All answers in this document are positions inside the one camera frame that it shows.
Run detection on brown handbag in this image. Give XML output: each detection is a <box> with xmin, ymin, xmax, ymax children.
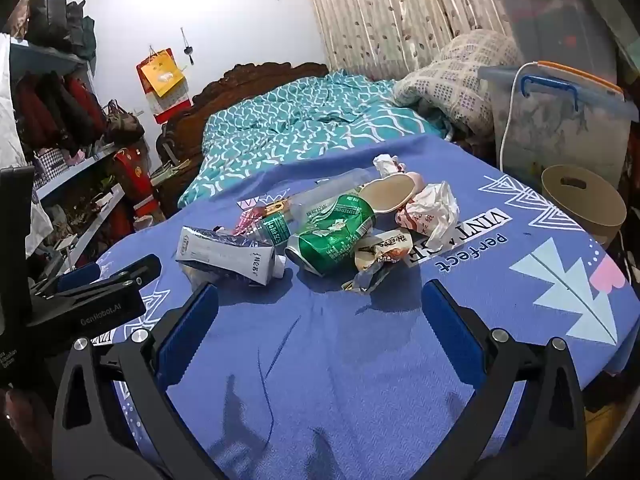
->
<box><xmin>102</xmin><ymin>100</ymin><xmax>146</xmax><ymax>143</ymax></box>

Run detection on dark hanging ornament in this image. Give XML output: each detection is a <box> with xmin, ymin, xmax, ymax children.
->
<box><xmin>180</xmin><ymin>26</ymin><xmax>196</xmax><ymax>67</ymax></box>

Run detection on yellow paper bag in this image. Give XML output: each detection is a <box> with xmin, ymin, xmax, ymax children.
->
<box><xmin>136</xmin><ymin>49</ymin><xmax>187</xmax><ymax>98</ymax></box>

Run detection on pink plastic wrapper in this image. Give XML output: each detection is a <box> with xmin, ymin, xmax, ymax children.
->
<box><xmin>232</xmin><ymin>210</ymin><xmax>268</xmax><ymax>237</ymax></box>

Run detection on white tissue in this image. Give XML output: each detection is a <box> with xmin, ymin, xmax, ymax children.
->
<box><xmin>372</xmin><ymin>154</ymin><xmax>405</xmax><ymax>177</ymax></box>

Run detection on pile of papers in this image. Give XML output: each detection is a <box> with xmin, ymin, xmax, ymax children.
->
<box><xmin>150</xmin><ymin>157</ymin><xmax>191</xmax><ymax>186</ymax></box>

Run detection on white red snack wrapper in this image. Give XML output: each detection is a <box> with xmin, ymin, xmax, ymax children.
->
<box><xmin>342</xmin><ymin>227</ymin><xmax>415</xmax><ymax>292</ymax></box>

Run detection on white orange power bank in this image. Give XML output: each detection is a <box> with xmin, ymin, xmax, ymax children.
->
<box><xmin>517</xmin><ymin>60</ymin><xmax>626</xmax><ymax>95</ymax></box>

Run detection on white red plastic bag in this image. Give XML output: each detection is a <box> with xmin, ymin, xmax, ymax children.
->
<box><xmin>395</xmin><ymin>181</ymin><xmax>461</xmax><ymax>251</ymax></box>

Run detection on clear storage box blue handle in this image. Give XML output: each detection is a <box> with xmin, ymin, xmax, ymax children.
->
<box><xmin>477</xmin><ymin>65</ymin><xmax>636</xmax><ymax>191</ymax></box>

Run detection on clear storage box teal lid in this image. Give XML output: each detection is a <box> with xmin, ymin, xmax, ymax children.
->
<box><xmin>479</xmin><ymin>0</ymin><xmax>618</xmax><ymax>86</ymax></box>

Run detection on grey blue shelf unit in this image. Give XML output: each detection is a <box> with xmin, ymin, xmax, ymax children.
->
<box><xmin>10</xmin><ymin>40</ymin><xmax>131</xmax><ymax>271</ymax></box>

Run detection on carved wooden headboard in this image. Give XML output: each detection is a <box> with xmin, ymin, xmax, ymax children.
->
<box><xmin>156</xmin><ymin>62</ymin><xmax>330</xmax><ymax>216</ymax></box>

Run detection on white cable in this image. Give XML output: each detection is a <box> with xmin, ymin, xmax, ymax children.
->
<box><xmin>497</xmin><ymin>62</ymin><xmax>541</xmax><ymax>171</ymax></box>

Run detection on red gift box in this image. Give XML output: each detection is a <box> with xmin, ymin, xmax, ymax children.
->
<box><xmin>114</xmin><ymin>147</ymin><xmax>156</xmax><ymax>231</ymax></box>

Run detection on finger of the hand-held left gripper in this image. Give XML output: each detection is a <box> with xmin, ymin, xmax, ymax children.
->
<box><xmin>56</xmin><ymin>262</ymin><xmax>102</xmax><ymax>293</ymax></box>
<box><xmin>27</xmin><ymin>254</ymin><xmax>162</xmax><ymax>345</ymax></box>

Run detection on crushed white paper cup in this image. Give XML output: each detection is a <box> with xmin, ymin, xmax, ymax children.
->
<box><xmin>359</xmin><ymin>172</ymin><xmax>425</xmax><ymax>216</ymax></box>

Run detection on patterned beige pillow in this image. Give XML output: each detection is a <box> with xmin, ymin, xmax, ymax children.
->
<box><xmin>392</xmin><ymin>30</ymin><xmax>523</xmax><ymax>136</ymax></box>

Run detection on red wall calendar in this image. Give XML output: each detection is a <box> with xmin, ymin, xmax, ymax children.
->
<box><xmin>142</xmin><ymin>49</ymin><xmax>193</xmax><ymax>125</ymax></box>

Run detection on dark green bag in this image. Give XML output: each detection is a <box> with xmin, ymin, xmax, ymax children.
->
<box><xmin>65</xmin><ymin>0</ymin><xmax>97</xmax><ymax>61</ymax></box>

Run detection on purple printed tablecloth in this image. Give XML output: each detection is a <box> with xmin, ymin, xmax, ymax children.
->
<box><xmin>92</xmin><ymin>132</ymin><xmax>640</xmax><ymax>480</ymax></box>

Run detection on person's left hand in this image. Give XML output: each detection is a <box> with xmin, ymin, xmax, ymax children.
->
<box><xmin>4</xmin><ymin>389</ymin><xmax>53</xmax><ymax>466</ymax></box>

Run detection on crushed green can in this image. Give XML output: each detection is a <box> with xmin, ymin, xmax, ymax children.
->
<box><xmin>285</xmin><ymin>194</ymin><xmax>377</xmax><ymax>277</ymax></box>

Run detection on black bag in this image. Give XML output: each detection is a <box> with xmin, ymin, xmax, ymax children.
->
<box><xmin>25</xmin><ymin>0</ymin><xmax>68</xmax><ymax>53</ymax></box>

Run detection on clear bottle with green label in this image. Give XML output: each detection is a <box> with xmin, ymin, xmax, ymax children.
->
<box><xmin>235</xmin><ymin>169</ymin><xmax>373</xmax><ymax>256</ymax></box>

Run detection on beige round bin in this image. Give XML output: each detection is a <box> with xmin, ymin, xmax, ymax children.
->
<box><xmin>541</xmin><ymin>165</ymin><xmax>628</xmax><ymax>250</ymax></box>

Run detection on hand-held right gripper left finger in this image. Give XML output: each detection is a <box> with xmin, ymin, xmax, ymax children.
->
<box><xmin>51</xmin><ymin>282</ymin><xmax>226</xmax><ymax>480</ymax></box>

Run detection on beige leaf print curtain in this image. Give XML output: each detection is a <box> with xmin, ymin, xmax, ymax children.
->
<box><xmin>297</xmin><ymin>0</ymin><xmax>516</xmax><ymax>81</ymax></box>

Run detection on red bags on shelf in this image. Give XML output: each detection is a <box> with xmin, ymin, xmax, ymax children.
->
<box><xmin>15</xmin><ymin>72</ymin><xmax>108</xmax><ymax>153</ymax></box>

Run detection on white squeezed tube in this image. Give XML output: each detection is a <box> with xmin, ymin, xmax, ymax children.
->
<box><xmin>175</xmin><ymin>226</ymin><xmax>287</xmax><ymax>287</ymax></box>

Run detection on teal patterned blanket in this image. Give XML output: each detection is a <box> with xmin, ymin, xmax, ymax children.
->
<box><xmin>177</xmin><ymin>70</ymin><xmax>451</xmax><ymax>208</ymax></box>

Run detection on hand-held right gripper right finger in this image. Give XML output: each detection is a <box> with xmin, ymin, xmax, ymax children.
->
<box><xmin>421</xmin><ymin>279</ymin><xmax>587</xmax><ymax>480</ymax></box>

